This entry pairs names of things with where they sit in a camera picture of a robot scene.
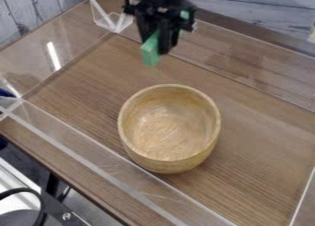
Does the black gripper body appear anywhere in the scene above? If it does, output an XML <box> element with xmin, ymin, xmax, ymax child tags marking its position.
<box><xmin>122</xmin><ymin>0</ymin><xmax>198</xmax><ymax>34</ymax></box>

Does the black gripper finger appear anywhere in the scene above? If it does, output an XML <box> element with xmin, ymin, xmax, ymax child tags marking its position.
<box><xmin>135</xmin><ymin>12</ymin><xmax>159</xmax><ymax>42</ymax></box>
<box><xmin>159</xmin><ymin>18</ymin><xmax>182</xmax><ymax>54</ymax></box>

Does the green rectangular block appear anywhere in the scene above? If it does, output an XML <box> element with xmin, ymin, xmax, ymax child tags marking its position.
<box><xmin>140</xmin><ymin>10</ymin><xmax>195</xmax><ymax>65</ymax></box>

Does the brown wooden bowl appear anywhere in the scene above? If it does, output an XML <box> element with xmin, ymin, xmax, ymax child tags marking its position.
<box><xmin>118</xmin><ymin>84</ymin><xmax>222</xmax><ymax>174</ymax></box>

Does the black metal table leg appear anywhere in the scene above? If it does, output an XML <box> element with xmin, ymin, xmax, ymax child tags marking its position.
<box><xmin>46</xmin><ymin>173</ymin><xmax>59</xmax><ymax>196</ymax></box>

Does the clear acrylic corner bracket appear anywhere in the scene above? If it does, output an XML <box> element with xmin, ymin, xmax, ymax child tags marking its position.
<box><xmin>90</xmin><ymin>0</ymin><xmax>134</xmax><ymax>33</ymax></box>

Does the clear acrylic tray wall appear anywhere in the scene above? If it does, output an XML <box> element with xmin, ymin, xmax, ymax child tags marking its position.
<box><xmin>0</xmin><ymin>85</ymin><xmax>235</xmax><ymax>226</ymax></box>

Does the black metal base plate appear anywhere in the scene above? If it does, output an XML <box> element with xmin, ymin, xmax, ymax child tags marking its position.
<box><xmin>40</xmin><ymin>192</ymin><xmax>90</xmax><ymax>226</ymax></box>

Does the black cable loop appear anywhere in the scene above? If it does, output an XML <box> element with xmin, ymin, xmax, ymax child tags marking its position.
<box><xmin>0</xmin><ymin>187</ymin><xmax>48</xmax><ymax>226</ymax></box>

